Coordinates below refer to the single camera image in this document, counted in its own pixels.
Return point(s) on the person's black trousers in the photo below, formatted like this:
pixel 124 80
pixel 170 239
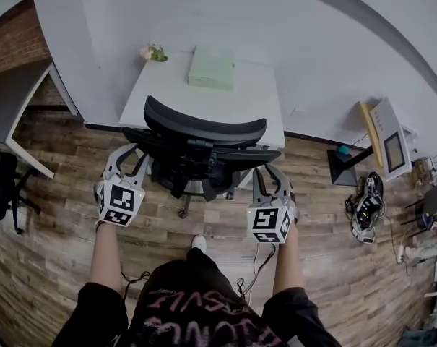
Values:
pixel 200 262

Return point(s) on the grey table with white legs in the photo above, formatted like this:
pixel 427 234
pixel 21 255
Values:
pixel 8 103

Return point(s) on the pale green flat box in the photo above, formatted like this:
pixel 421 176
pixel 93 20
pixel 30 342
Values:
pixel 212 69

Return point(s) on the black mesh office chair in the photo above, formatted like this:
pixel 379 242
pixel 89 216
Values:
pixel 203 128

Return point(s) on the black floor stand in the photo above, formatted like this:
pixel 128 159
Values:
pixel 342 172

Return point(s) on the small pink flower plant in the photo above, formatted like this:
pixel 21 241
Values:
pixel 155 52

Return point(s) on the small teal object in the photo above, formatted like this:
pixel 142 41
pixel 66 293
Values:
pixel 344 151

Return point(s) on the black armchair on castors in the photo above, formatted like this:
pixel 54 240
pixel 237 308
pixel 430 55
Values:
pixel 1 183

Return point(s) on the white power strip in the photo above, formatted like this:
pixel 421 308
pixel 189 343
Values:
pixel 401 253

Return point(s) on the white screen terminal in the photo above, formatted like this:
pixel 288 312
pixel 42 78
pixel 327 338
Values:
pixel 391 143

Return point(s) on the person's white shoe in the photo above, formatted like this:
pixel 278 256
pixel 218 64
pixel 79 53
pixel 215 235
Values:
pixel 199 243

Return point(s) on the person's left forearm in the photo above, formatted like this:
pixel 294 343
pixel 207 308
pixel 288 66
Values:
pixel 106 259

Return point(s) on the person's right forearm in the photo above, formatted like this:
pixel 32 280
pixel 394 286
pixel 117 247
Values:
pixel 288 266

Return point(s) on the person in black clothes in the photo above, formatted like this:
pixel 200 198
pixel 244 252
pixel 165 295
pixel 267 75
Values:
pixel 203 320

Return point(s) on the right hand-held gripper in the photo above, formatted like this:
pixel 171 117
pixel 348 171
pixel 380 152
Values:
pixel 268 222

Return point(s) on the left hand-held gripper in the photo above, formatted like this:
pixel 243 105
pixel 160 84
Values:
pixel 120 202

